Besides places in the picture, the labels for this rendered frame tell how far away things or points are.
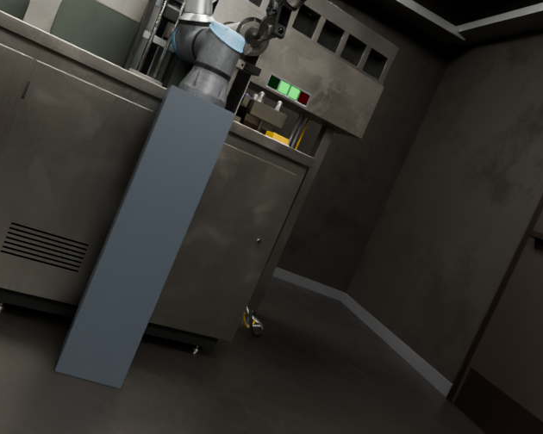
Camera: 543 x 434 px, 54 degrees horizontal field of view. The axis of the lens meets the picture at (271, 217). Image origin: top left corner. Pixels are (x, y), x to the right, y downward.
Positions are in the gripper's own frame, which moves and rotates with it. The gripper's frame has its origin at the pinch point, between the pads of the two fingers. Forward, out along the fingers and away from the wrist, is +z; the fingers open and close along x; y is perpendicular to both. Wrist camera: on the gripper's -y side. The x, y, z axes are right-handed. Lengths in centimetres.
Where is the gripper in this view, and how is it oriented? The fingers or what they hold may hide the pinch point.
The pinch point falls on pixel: (260, 39)
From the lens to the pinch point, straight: 219.8
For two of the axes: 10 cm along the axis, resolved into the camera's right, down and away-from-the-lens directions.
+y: 0.4, -8.7, 5.0
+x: -8.2, -3.1, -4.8
